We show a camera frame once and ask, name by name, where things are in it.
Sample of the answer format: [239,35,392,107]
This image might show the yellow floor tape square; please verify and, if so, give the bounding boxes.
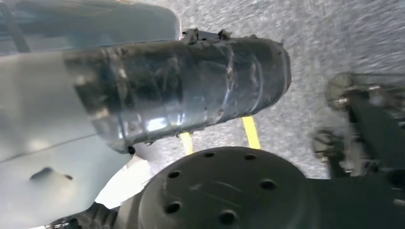
[179,115,262,156]

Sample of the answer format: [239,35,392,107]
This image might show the black perforated robot disc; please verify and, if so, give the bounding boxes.
[114,146,405,229]

